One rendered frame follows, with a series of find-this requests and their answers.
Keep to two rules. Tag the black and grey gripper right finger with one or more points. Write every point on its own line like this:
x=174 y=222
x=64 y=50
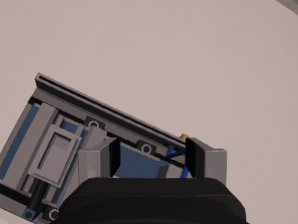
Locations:
x=204 y=161

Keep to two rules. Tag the grey rectangular block with pocket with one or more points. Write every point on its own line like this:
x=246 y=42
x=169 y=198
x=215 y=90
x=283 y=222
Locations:
x=54 y=158

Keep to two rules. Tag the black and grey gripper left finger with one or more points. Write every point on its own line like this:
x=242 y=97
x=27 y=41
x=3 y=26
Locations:
x=103 y=160

